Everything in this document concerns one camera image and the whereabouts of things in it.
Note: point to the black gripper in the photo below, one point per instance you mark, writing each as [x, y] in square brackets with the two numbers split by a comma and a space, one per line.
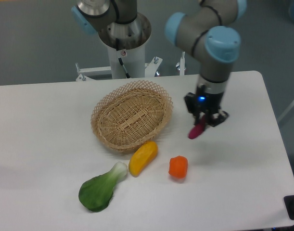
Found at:
[202, 101]

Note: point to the purple sweet potato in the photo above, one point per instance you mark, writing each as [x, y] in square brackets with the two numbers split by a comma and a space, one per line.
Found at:
[198, 129]

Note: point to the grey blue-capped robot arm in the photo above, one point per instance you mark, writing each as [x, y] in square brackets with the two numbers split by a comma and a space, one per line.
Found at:
[205, 36]

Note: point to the woven wicker basket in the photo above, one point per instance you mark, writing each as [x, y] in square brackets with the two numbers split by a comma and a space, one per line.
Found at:
[130, 115]

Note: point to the orange bell pepper toy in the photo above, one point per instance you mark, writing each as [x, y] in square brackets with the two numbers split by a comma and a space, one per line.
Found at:
[178, 167]

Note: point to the yellow mango toy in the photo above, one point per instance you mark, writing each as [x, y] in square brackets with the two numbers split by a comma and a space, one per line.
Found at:
[142, 158]

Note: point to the black device at table edge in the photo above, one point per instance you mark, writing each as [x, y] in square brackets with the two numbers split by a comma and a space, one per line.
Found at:
[289, 204]

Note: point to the green bok choy toy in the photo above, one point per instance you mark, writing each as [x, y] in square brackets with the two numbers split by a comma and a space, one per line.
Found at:
[96, 193]

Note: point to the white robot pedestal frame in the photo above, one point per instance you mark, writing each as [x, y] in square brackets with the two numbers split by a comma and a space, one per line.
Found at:
[123, 64]

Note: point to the white frame post right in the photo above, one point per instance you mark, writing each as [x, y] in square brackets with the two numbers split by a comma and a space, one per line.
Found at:
[286, 112]

